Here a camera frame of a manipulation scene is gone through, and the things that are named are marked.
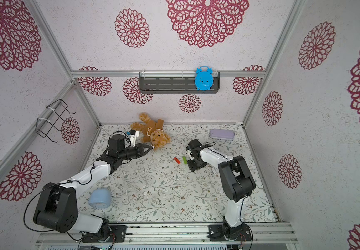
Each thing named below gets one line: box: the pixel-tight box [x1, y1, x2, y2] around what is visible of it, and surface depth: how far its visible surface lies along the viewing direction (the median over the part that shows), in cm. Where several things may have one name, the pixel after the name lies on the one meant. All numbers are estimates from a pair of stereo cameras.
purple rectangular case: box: [209, 128, 236, 141], surface depth 113 cm
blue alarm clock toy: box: [194, 65, 214, 91], surface depth 90 cm
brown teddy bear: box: [130, 112, 172, 149], surface depth 108 cm
